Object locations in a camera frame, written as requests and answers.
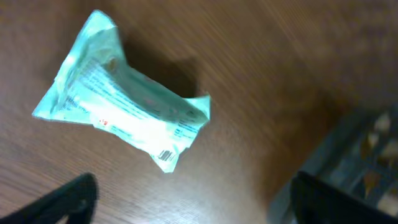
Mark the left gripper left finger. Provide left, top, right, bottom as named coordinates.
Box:
left=1, top=173, right=98, bottom=224

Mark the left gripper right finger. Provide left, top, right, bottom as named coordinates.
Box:
left=290, top=171, right=397, bottom=224

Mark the teal snack packet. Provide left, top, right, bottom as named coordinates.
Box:
left=32, top=10, right=210, bottom=173

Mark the grey plastic lattice basket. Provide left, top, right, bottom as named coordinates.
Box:
left=267, top=106, right=397, bottom=223

